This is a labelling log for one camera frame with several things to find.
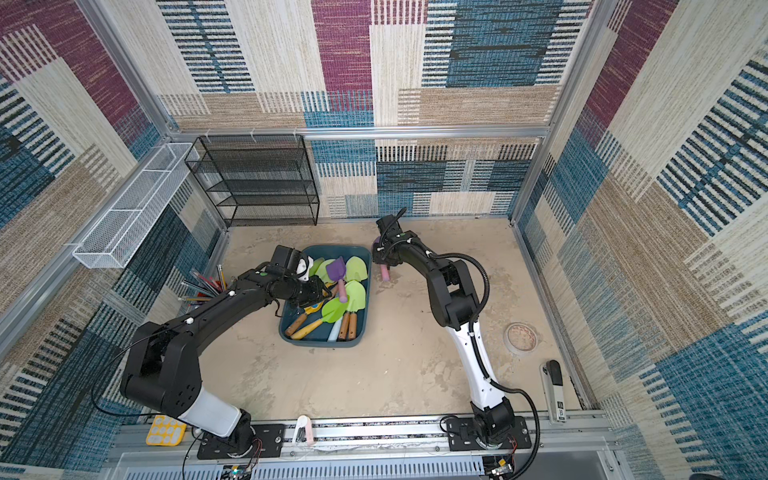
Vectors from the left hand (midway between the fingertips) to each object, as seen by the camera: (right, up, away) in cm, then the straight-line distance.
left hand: (331, 294), depth 88 cm
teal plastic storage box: (+3, -8, +4) cm, 9 cm away
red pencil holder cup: (-36, +2, +1) cm, 36 cm away
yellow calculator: (-38, -31, -14) cm, 51 cm away
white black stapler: (+59, -23, -11) cm, 64 cm away
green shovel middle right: (+7, -2, +6) cm, 9 cm away
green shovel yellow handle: (-1, -6, +6) cm, 9 cm away
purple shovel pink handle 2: (-1, +6, +16) cm, 17 cm away
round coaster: (+56, -13, +1) cm, 57 cm away
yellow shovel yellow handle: (-6, -5, +5) cm, 10 cm away
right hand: (+15, +10, +20) cm, 27 cm away
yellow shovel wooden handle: (-10, -9, +1) cm, 14 cm away
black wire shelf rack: (-31, +38, +22) cm, 54 cm away
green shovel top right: (+5, +6, +16) cm, 18 cm away
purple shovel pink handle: (+16, +5, +14) cm, 22 cm away
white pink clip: (-4, -32, -14) cm, 35 cm away
